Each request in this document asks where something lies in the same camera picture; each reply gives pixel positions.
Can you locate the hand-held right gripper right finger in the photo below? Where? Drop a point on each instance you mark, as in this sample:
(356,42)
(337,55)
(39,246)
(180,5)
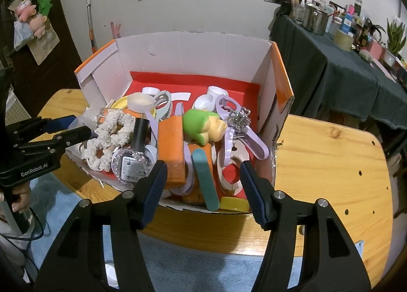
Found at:
(254,193)

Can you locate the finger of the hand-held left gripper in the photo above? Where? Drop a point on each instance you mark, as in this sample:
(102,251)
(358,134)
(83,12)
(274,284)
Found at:
(73,134)
(62,122)

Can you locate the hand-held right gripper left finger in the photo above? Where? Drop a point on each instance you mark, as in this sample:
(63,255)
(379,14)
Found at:
(154,193)

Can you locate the yellow bottle cap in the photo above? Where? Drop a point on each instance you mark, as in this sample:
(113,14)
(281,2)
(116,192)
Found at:
(233,204)

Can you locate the cream lace scrunchie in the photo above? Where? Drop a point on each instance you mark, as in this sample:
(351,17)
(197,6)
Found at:
(108,139)

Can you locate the teal clothespin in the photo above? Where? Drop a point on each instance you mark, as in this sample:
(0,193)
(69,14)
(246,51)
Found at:
(206,180)

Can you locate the orange cardboard box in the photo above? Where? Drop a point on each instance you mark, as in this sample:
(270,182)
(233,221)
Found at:
(203,53)

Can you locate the person's left hand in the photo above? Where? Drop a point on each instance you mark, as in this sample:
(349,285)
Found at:
(20,198)

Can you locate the black capped nail polish bottle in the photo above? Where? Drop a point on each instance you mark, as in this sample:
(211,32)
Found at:
(135,158)

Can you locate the orange sponge block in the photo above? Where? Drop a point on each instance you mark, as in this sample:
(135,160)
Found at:
(171,152)

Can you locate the lilac eyelash curler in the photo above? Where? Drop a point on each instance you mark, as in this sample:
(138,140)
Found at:
(254,142)

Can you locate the yellow round lid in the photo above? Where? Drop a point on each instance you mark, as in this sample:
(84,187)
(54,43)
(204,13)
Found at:
(119,103)

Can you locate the dark wooden door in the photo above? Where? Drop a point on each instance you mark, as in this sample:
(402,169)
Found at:
(66,50)

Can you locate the cream round lid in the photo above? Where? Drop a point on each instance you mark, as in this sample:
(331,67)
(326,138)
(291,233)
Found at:
(140,101)

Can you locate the silver crown hair comb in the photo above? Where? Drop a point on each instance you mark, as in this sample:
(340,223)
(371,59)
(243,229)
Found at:
(238,120)

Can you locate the brown paper sheet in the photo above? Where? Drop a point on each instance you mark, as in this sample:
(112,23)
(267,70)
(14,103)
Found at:
(43,47)

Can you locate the green and yellow rubber toy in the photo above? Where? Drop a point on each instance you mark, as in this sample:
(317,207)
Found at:
(203,126)

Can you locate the blue towel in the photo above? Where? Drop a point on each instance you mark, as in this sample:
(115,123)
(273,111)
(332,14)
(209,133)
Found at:
(206,263)

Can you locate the grey eyelash curler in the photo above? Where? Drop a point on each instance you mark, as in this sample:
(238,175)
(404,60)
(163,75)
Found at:
(163,99)

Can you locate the pale blue plastic bag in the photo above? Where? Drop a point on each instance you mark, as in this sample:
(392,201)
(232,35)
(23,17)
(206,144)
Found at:
(22,36)

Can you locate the pink plush toy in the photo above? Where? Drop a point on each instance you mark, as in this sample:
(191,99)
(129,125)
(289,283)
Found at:
(25,9)
(38,23)

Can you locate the orange and white stick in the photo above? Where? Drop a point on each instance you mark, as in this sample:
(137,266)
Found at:
(90,22)

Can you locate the red paper lining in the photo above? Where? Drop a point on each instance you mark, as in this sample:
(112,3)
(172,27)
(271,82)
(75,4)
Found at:
(197,84)

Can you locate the green plush toy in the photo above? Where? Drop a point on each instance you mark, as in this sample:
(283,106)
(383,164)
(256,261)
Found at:
(44,4)

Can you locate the dark green covered table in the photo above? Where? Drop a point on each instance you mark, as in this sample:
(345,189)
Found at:
(343,79)

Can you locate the metal pot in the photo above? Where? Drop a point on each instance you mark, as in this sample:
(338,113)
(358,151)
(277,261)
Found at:
(314,18)

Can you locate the clutter of bottles and boxes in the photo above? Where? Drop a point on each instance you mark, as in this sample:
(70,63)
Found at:
(356,22)

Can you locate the potted green plant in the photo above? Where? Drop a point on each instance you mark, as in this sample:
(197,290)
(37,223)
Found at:
(396,36)

